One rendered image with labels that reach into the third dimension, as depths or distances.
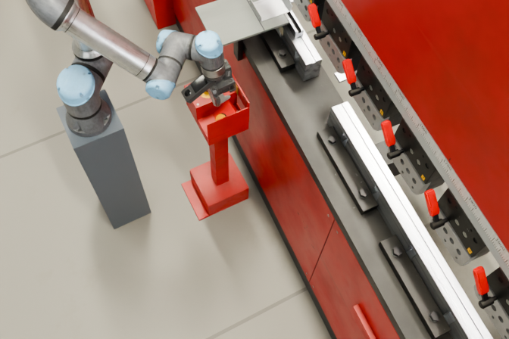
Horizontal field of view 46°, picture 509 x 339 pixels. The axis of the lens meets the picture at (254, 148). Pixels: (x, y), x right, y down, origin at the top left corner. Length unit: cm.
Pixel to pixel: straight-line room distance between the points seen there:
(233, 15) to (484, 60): 109
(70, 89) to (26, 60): 142
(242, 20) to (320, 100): 37
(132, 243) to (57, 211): 38
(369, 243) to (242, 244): 99
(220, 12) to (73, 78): 53
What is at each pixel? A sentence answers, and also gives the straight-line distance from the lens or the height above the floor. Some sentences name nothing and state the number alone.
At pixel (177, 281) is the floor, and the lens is 268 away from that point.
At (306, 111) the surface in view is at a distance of 200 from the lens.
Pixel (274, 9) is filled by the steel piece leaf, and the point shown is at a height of 100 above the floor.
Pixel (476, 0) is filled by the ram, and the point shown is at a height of 179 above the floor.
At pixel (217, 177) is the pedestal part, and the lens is 261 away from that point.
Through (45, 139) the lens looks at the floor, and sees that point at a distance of 307.
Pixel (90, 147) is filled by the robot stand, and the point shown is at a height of 74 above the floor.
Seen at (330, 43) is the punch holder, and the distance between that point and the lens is 171.
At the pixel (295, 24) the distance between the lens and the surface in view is 206.
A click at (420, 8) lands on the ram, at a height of 165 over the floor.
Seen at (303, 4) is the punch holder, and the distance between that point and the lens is 181.
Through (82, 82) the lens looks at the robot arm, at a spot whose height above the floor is 100.
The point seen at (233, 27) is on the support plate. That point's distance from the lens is 203.
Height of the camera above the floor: 257
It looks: 62 degrees down
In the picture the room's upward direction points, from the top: 4 degrees clockwise
